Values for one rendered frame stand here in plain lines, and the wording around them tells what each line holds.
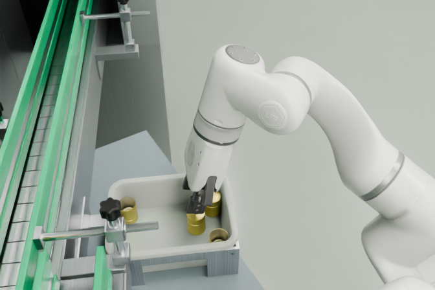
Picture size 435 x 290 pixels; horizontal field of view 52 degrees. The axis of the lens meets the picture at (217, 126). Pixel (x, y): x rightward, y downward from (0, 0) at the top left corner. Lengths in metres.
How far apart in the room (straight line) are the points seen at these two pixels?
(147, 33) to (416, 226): 1.00
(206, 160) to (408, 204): 0.28
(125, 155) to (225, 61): 0.51
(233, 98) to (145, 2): 0.80
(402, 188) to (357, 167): 0.06
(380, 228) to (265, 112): 0.24
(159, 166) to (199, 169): 0.34
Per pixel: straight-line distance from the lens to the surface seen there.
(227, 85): 0.61
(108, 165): 1.04
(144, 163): 1.03
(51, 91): 1.06
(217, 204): 0.87
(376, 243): 0.69
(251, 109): 0.60
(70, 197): 0.82
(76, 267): 0.73
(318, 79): 0.67
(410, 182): 0.64
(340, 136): 0.68
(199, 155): 0.68
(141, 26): 1.40
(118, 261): 0.70
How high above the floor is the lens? 1.48
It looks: 41 degrees down
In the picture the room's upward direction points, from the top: straight up
